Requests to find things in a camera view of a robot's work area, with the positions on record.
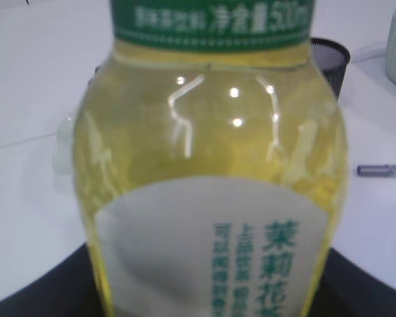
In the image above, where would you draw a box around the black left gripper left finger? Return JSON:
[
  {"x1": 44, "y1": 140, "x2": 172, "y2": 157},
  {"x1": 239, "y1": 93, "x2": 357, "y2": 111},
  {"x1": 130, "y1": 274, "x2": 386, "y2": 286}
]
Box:
[{"x1": 0, "y1": 244, "x2": 99, "y2": 317}]

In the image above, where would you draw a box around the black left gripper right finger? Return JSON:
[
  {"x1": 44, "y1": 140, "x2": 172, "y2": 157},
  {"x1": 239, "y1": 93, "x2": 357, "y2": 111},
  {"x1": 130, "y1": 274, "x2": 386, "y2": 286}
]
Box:
[{"x1": 313, "y1": 248, "x2": 396, "y2": 317}]

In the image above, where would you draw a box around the yellow tea bottle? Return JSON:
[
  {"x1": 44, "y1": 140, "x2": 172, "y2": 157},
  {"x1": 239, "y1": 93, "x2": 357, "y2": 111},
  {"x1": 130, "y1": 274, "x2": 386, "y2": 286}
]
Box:
[{"x1": 73, "y1": 1, "x2": 348, "y2": 316}]

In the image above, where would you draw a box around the silver glitter pen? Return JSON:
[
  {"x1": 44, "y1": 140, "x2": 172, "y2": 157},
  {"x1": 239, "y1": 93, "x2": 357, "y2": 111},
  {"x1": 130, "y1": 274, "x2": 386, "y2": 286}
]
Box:
[{"x1": 356, "y1": 164, "x2": 396, "y2": 178}]

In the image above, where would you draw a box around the black mesh pen holder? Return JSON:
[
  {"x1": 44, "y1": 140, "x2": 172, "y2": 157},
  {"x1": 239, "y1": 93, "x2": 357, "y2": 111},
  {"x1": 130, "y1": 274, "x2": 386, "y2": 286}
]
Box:
[{"x1": 310, "y1": 38, "x2": 350, "y2": 99}]

